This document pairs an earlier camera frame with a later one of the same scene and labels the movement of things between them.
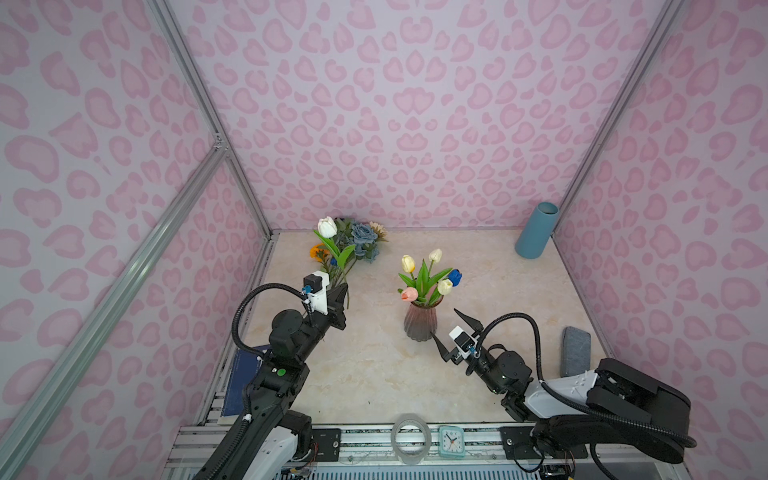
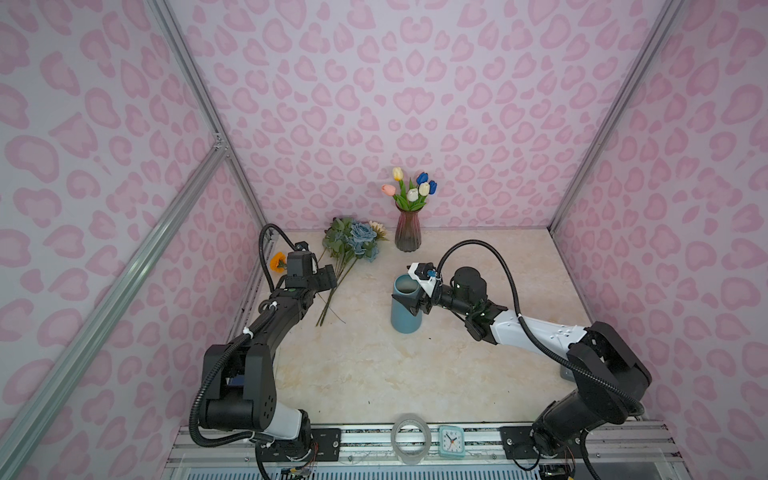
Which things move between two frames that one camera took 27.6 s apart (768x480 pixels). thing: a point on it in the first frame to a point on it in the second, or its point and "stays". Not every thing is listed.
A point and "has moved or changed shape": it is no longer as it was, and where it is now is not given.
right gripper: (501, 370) to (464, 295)
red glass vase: (421, 321) to (408, 230)
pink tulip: (409, 294) has moved or changed shape
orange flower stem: (320, 252) to (277, 262)
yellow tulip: (408, 264) to (398, 176)
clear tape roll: (418, 458) stays
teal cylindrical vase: (536, 233) to (403, 320)
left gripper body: (336, 306) to (324, 278)
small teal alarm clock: (451, 441) stays
